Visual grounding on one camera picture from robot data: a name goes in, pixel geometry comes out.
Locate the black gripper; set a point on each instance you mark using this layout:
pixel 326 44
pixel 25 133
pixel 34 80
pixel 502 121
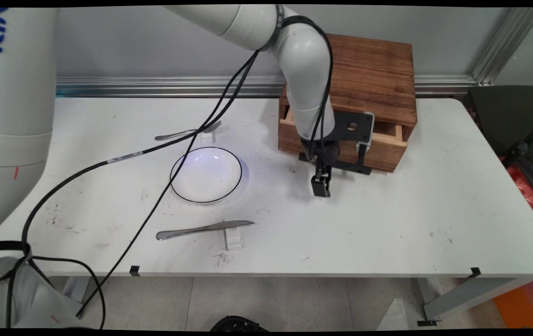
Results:
pixel 324 150

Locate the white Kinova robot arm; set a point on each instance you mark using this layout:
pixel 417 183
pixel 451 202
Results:
pixel 19 93

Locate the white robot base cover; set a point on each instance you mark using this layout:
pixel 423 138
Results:
pixel 33 294

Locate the clear plastic cutlery rest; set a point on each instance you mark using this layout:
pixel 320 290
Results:
pixel 208 137
pixel 234 240

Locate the white plate with black rim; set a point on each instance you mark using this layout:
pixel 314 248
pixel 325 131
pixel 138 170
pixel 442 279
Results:
pixel 205 175

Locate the brown wooden drawer cabinet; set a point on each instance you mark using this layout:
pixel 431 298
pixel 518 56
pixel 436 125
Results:
pixel 373 70

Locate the silver table knife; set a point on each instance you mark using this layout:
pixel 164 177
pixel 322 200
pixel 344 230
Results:
pixel 201 228

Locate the silver fork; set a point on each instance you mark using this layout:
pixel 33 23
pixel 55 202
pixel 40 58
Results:
pixel 177 135

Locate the white triangular board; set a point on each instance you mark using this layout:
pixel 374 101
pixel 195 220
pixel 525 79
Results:
pixel 397 319

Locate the black round object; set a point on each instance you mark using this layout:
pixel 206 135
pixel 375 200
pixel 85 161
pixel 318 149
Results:
pixel 238 324

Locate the black table edge clip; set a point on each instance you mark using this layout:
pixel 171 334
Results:
pixel 134 270
pixel 475 272

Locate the grey table leg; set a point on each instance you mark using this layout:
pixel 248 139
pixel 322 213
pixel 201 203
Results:
pixel 467 294

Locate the black chair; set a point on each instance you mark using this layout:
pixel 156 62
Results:
pixel 508 116

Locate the red plastic bag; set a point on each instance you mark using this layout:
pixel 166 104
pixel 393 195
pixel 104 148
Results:
pixel 525 186

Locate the orange box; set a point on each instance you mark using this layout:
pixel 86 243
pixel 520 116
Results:
pixel 525 303

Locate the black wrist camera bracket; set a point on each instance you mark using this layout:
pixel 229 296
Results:
pixel 352 126

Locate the horizontal aluminium frame rail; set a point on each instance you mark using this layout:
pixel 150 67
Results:
pixel 154 86

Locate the slanted aluminium frame post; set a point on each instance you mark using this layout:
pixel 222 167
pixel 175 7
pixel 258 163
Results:
pixel 504 46

